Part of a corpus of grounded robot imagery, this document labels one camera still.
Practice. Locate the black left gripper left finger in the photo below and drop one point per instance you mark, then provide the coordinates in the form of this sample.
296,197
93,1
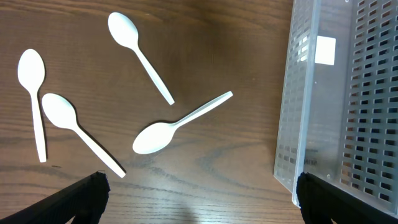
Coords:
82,202

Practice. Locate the white plastic spoon angled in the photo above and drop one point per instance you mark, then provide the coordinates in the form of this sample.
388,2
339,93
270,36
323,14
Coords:
158,135

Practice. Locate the white plastic spoon far left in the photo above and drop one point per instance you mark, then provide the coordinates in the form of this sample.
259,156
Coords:
31,74

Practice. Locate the white plastic spoon upper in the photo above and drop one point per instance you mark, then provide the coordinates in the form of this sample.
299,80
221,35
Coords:
125,33

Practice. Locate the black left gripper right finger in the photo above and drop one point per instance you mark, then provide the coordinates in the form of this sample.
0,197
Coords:
323,203

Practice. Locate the white plastic spoon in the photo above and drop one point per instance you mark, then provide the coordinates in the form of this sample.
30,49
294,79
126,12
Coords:
63,115
125,33
31,74

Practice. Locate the clear plastic perforated basket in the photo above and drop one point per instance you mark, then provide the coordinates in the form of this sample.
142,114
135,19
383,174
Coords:
338,116

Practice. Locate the white plastic spoon lower left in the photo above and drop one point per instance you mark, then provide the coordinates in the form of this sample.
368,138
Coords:
63,115

